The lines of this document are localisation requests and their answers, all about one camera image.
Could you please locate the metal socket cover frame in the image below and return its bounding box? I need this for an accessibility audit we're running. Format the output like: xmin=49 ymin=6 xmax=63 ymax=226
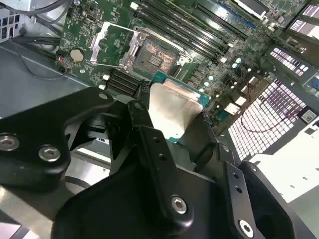
xmin=89 ymin=21 xmax=149 ymax=72

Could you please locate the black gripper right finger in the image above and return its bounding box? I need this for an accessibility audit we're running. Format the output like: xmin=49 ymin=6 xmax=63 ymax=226
xmin=179 ymin=112 xmax=312 ymax=239

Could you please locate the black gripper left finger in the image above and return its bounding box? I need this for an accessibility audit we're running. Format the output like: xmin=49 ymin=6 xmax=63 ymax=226
xmin=0 ymin=82 xmax=195 ymax=231

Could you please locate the thin wire locking lever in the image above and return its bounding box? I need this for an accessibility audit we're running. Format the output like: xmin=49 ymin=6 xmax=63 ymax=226
xmin=136 ymin=26 xmax=188 ymax=55

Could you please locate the silver-topped CPU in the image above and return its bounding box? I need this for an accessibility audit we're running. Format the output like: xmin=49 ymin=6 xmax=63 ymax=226
xmin=149 ymin=71 xmax=212 ymax=145

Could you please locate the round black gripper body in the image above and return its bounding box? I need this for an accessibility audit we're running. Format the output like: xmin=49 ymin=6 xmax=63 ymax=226
xmin=53 ymin=111 xmax=235 ymax=239

